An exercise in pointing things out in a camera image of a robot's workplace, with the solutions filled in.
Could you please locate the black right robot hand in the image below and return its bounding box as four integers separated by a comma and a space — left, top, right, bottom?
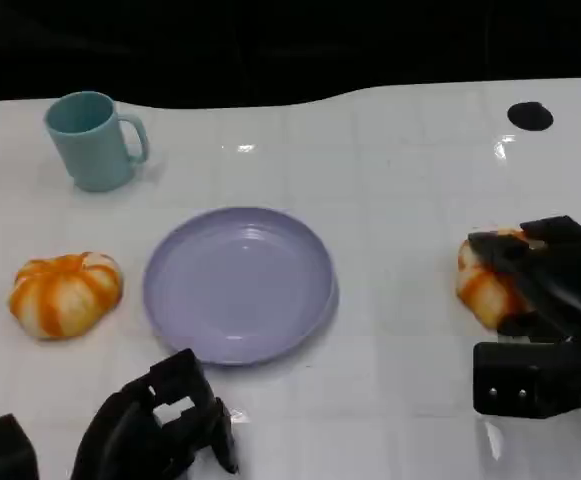
468, 215, 581, 351

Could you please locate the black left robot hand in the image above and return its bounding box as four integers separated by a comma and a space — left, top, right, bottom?
72, 348, 240, 480

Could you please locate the orange white striped toy bread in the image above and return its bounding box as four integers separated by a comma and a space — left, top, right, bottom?
456, 227, 541, 330
8, 252, 124, 342

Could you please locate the lilac plate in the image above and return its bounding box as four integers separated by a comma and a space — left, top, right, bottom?
143, 206, 340, 369

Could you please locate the pale green mug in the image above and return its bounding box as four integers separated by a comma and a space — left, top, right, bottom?
44, 90, 150, 194

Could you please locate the black backdrop cloth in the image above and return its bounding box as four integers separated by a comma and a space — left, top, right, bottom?
0, 0, 581, 109

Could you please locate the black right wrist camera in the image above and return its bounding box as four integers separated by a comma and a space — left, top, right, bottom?
472, 341, 581, 419

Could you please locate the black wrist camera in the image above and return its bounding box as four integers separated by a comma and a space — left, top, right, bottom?
0, 413, 39, 480
472, 341, 581, 419

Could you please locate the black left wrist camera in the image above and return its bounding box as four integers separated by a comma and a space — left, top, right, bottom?
0, 413, 39, 480

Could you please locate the black table cable grommet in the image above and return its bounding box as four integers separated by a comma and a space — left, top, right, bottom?
507, 101, 554, 133

